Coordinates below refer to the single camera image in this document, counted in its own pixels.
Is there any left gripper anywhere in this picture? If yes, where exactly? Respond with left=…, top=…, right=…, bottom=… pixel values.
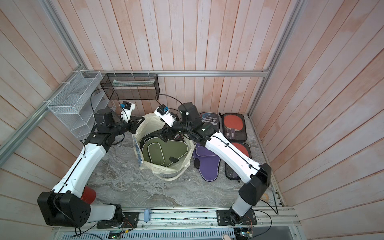
left=109, top=115, right=145, bottom=137

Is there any canvas tote bag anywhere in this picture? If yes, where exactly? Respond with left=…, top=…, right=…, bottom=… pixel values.
left=132, top=113, right=195, bottom=182

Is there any Deerway paddle set pack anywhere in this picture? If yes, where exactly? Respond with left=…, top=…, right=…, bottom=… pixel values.
left=199, top=112, right=220, bottom=127

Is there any purple paddle cover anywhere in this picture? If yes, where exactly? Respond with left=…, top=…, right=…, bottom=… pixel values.
left=193, top=144, right=221, bottom=182

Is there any red paddle case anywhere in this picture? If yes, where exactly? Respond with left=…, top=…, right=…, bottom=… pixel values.
left=222, top=113, right=248, bottom=143
left=222, top=143, right=254, bottom=183

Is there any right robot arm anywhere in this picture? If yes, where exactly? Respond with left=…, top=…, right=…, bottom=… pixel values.
left=155, top=102, right=272, bottom=226

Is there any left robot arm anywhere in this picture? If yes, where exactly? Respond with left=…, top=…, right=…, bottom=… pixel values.
left=37, top=109, right=145, bottom=229

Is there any black paddle cover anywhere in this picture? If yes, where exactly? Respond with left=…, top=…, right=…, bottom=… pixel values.
left=140, top=132, right=185, bottom=146

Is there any green paddle cover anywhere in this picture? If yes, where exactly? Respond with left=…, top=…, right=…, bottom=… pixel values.
left=142, top=138, right=189, bottom=167

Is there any black mesh basket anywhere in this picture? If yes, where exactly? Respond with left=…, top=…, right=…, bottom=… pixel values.
left=100, top=73, right=160, bottom=101

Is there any small blue cylinder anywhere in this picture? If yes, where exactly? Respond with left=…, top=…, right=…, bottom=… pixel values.
left=144, top=208, right=151, bottom=223

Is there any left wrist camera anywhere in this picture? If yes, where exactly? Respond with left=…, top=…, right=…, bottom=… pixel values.
left=120, top=101, right=136, bottom=122

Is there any white wire mesh shelf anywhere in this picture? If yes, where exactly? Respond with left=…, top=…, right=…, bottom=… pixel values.
left=48, top=71, right=116, bottom=141

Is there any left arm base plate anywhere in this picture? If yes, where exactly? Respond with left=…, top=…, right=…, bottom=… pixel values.
left=96, top=212, right=139, bottom=229

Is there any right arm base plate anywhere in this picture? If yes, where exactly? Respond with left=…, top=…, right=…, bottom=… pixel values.
left=216, top=209, right=257, bottom=227

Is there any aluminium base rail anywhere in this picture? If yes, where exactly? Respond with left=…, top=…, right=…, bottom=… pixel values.
left=52, top=207, right=306, bottom=240

